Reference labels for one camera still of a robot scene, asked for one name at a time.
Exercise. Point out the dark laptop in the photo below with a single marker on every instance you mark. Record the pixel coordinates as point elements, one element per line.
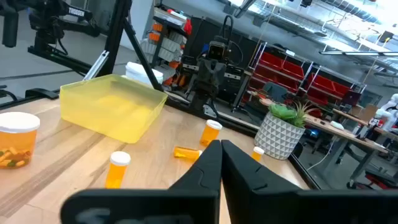
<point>351,98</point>

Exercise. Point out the white robot figure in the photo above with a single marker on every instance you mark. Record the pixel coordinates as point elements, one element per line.
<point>390,112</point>

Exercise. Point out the rack with grey orange bins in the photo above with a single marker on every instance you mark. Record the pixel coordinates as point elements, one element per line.
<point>169,46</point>

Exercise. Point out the translucent yellow plastic bin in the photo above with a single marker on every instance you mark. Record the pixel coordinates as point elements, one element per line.
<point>112,109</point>

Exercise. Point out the black aluminium rig frame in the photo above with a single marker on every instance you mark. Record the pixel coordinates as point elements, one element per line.
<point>116,31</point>

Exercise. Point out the metal shelf with red bins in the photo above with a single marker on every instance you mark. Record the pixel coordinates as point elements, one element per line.
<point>280,67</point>

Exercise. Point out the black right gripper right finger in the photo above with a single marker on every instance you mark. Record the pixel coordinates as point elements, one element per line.
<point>248,193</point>

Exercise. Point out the large amber bottle with capsules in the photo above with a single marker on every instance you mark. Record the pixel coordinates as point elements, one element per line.
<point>17,143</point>

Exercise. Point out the tall amber pill bottle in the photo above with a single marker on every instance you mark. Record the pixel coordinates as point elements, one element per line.
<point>116,174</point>

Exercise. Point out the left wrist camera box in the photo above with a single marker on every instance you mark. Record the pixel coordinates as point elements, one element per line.
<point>216,50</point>

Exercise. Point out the white plastic tub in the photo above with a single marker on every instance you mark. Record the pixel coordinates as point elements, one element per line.
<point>140,73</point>

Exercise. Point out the succulent in white geometric pot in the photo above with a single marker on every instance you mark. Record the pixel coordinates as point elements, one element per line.
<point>276,137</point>

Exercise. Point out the slim amber pill bottle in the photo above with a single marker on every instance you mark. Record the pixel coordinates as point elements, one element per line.
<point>257,155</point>

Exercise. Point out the small amber pill bottle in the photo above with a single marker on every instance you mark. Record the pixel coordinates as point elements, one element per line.
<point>186,153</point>

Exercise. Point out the long LED light bar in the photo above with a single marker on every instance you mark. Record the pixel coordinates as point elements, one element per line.
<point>357,53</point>

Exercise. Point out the medium wide amber pill bottle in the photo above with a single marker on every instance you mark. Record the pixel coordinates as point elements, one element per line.
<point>210,133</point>

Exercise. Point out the black table bracket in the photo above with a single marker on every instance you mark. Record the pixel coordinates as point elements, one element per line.
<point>42,93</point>

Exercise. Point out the wooden office desk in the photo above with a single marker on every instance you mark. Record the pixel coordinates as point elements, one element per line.
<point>342,132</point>

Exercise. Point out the grey office chair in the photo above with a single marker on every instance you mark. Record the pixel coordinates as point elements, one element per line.
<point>275,91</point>

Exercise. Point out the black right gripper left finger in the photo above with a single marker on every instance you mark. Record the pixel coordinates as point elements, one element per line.
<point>199,199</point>

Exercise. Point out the white computer mouse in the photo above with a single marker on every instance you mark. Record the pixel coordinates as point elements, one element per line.
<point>337,125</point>

